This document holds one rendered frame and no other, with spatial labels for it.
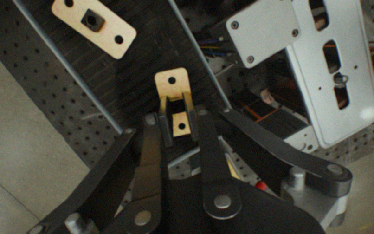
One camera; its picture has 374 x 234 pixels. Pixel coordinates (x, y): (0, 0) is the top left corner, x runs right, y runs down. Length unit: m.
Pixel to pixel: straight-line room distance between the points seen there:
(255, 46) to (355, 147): 0.99
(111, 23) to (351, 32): 0.48
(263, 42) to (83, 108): 0.66
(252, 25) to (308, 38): 0.20
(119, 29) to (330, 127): 0.52
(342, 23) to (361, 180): 2.39
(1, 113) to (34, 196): 0.81
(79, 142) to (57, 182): 1.23
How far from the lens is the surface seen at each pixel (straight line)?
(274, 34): 0.31
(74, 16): 0.24
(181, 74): 0.22
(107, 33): 0.23
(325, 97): 0.54
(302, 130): 0.45
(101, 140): 0.82
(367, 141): 1.23
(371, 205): 3.22
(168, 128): 0.16
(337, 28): 0.52
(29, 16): 0.26
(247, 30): 0.29
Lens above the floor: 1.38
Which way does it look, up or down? 69 degrees down
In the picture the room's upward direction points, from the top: 167 degrees clockwise
